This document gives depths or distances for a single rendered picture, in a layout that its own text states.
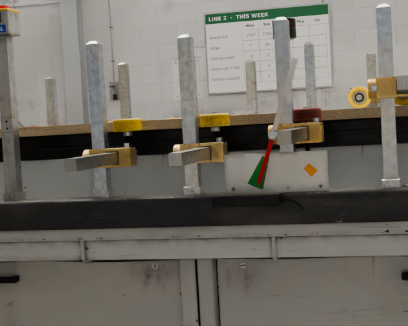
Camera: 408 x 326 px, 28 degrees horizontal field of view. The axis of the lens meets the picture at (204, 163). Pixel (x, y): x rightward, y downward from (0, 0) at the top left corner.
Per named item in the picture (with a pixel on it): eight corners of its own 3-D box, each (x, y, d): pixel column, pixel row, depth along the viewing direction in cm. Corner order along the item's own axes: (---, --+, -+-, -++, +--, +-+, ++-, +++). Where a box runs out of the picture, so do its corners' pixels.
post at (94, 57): (109, 221, 215) (97, 40, 213) (96, 222, 216) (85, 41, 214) (113, 220, 219) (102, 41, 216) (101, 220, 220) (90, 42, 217)
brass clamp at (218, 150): (223, 162, 206) (222, 142, 205) (172, 164, 209) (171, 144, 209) (228, 160, 212) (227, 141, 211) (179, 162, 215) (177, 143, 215)
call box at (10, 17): (9, 36, 217) (7, 7, 216) (-15, 38, 218) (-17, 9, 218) (21, 39, 224) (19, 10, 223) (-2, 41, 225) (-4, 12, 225)
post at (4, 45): (18, 200, 221) (7, 34, 218) (2, 201, 222) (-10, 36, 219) (26, 199, 225) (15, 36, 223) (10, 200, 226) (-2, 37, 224)
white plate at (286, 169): (328, 190, 200) (326, 150, 200) (225, 194, 206) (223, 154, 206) (329, 190, 201) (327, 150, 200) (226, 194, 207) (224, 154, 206)
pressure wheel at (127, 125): (149, 157, 225) (146, 116, 225) (124, 159, 221) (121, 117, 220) (135, 157, 232) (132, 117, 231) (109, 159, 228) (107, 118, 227)
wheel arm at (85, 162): (78, 174, 186) (76, 156, 186) (64, 175, 187) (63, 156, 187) (137, 162, 228) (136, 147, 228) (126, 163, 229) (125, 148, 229)
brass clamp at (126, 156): (130, 167, 212) (129, 147, 211) (81, 169, 215) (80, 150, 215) (137, 165, 218) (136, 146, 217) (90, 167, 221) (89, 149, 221)
